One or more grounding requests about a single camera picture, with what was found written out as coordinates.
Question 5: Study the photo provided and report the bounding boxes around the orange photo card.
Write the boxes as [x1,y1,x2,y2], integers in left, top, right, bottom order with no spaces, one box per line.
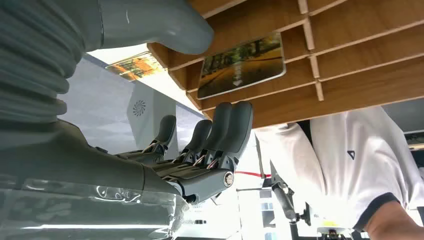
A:
[104,52,166,82]

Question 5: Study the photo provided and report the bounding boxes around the landscape photo card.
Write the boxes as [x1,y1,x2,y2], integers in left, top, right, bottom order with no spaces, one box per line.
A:
[196,32,288,101]

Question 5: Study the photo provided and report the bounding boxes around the person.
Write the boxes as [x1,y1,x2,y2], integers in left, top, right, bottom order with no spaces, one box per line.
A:
[254,105,424,240]

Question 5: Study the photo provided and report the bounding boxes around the wooden slotted card rack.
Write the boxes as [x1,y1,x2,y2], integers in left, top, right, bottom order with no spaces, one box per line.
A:
[147,0,424,130]

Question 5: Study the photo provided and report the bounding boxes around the white sign with swirl logo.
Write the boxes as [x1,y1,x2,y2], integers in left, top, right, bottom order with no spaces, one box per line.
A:
[126,82,180,161]

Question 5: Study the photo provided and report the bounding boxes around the ribbed grey right arm sleeve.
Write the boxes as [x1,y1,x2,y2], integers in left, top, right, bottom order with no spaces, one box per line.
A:
[0,0,104,125]

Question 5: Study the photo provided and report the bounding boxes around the yellow and white round object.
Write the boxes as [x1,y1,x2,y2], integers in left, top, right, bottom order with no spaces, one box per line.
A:
[315,219,354,240]

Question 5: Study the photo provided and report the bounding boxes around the red cable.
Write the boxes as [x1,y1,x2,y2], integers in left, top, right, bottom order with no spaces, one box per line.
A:
[234,170,273,179]

